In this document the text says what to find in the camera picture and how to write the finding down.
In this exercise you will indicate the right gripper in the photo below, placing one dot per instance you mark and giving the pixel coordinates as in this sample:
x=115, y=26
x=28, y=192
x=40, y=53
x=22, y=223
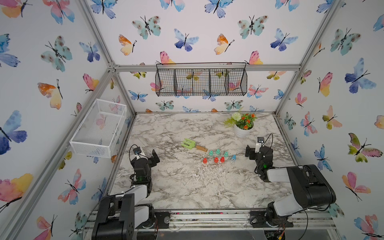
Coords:
x=252, y=152

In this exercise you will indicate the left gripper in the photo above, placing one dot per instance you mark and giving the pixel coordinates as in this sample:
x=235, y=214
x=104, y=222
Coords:
x=153, y=163

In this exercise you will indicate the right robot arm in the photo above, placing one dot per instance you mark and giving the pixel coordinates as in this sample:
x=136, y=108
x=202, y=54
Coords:
x=310, y=189

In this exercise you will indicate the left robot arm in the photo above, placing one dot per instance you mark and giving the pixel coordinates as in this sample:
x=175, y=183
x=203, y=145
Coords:
x=118, y=215

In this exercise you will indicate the potted flower plant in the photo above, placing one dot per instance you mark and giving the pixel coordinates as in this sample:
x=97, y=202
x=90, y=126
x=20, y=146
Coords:
x=241, y=123

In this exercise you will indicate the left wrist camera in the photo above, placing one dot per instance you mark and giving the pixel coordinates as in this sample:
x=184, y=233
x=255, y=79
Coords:
x=138, y=153

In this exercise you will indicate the white mesh wall basket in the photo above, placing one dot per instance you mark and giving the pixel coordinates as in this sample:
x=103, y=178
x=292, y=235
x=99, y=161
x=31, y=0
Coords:
x=98, y=132

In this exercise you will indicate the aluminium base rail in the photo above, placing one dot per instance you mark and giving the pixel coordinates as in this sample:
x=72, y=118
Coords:
x=239, y=219

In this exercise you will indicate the black wire wall basket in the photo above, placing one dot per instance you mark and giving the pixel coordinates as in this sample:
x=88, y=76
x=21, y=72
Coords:
x=201, y=79

